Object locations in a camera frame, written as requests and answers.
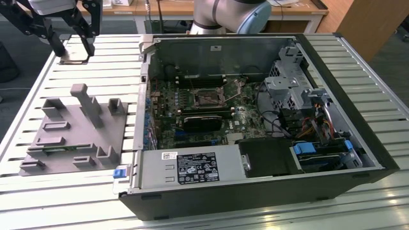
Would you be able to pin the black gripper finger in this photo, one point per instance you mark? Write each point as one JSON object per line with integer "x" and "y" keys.
{"x": 58, "y": 45}
{"x": 90, "y": 24}

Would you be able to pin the silver CPU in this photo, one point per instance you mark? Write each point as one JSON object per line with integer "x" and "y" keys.
{"x": 74, "y": 58}

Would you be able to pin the thin metal locking lever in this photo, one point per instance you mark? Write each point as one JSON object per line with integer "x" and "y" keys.
{"x": 192, "y": 85}

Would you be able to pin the CPU socket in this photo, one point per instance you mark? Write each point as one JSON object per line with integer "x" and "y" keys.
{"x": 208, "y": 98}

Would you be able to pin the wooden desk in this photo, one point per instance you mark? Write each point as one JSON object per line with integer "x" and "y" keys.
{"x": 128, "y": 13}

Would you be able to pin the white box with dark print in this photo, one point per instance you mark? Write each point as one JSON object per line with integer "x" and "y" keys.
{"x": 123, "y": 2}

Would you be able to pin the grey parts rack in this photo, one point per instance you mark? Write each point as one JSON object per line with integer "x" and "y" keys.
{"x": 80, "y": 134}

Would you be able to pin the green RAM stick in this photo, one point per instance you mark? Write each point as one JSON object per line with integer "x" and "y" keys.
{"x": 60, "y": 149}

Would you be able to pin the black RAM stick with label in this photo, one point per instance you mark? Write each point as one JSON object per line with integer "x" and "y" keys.
{"x": 211, "y": 77}

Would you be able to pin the black graphics card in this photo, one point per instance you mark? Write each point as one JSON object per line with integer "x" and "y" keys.
{"x": 202, "y": 124}

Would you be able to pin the blue case latch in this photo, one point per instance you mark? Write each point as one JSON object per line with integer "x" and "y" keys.
{"x": 120, "y": 173}

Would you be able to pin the silver power supply with label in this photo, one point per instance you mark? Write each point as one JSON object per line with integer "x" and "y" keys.
{"x": 154, "y": 172}

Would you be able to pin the green motherboard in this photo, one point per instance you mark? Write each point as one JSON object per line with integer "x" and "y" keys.
{"x": 246, "y": 119}

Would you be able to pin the silver chipset heatsink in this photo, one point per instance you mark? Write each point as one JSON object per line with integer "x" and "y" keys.
{"x": 234, "y": 138}

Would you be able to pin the silver drive cage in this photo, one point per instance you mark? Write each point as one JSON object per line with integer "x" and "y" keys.
{"x": 288, "y": 83}

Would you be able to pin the black plastic shroud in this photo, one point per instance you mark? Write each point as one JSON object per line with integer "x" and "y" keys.
{"x": 268, "y": 155}

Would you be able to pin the black open PC case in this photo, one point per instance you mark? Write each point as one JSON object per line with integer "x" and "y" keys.
{"x": 224, "y": 203}

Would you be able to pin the hard disk in blue carrier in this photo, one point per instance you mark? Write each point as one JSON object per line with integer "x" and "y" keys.
{"x": 303, "y": 148}

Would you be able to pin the wooden cabinet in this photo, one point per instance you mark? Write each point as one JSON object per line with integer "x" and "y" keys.
{"x": 367, "y": 24}

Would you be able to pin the blue drive bay clip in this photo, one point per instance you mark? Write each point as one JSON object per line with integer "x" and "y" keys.
{"x": 348, "y": 145}

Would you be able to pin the white box wrist camera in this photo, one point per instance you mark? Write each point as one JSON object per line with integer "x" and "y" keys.
{"x": 51, "y": 7}

